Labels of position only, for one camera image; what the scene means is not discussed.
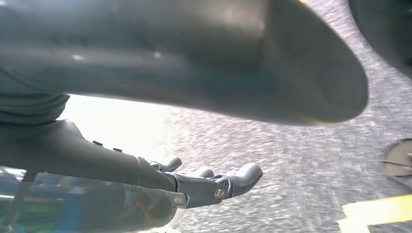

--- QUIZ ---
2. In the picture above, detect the right robot arm sleeve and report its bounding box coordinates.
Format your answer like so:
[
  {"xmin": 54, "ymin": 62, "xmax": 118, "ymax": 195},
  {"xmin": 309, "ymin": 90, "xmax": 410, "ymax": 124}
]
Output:
[{"xmin": 0, "ymin": 92, "xmax": 70, "ymax": 125}]

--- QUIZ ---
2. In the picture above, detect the dark robot body shell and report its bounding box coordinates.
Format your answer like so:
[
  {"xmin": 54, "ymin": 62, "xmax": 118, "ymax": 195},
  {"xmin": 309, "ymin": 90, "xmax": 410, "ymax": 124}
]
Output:
[{"xmin": 348, "ymin": 0, "xmax": 412, "ymax": 80}]

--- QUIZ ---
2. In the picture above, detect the yellow floor tape square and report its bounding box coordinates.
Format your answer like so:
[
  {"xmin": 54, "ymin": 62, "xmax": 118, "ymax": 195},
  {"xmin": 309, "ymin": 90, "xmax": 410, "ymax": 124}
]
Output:
[{"xmin": 337, "ymin": 194, "xmax": 412, "ymax": 233}]

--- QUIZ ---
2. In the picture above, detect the chrome stanchion post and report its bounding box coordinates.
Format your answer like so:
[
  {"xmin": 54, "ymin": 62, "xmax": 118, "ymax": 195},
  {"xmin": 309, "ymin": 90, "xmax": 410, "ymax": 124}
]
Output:
[{"xmin": 382, "ymin": 138, "xmax": 412, "ymax": 188}]

